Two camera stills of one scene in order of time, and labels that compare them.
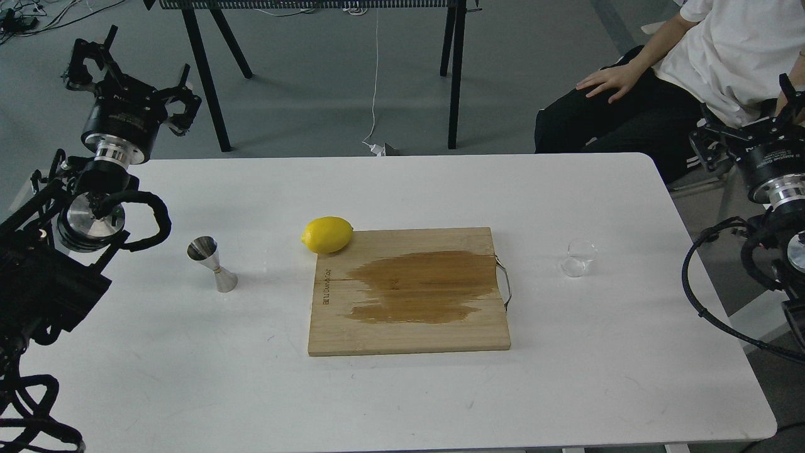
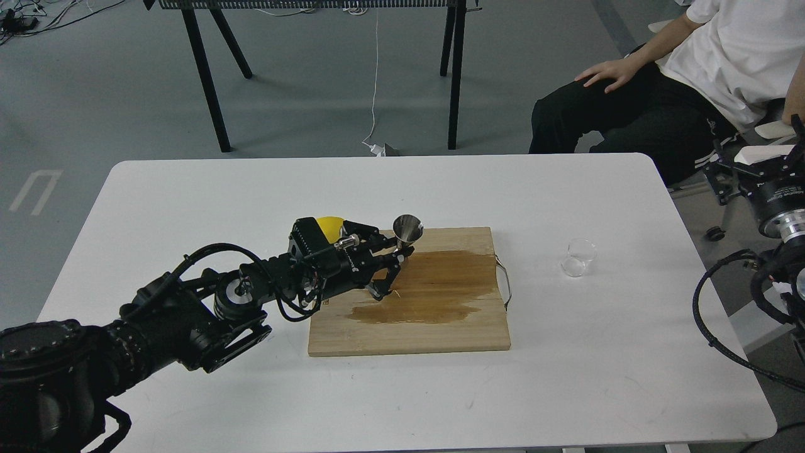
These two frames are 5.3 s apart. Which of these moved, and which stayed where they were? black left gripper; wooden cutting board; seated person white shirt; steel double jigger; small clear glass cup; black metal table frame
Moved: black left gripper; steel double jigger
Stayed: wooden cutting board; black metal table frame; small clear glass cup; seated person white shirt
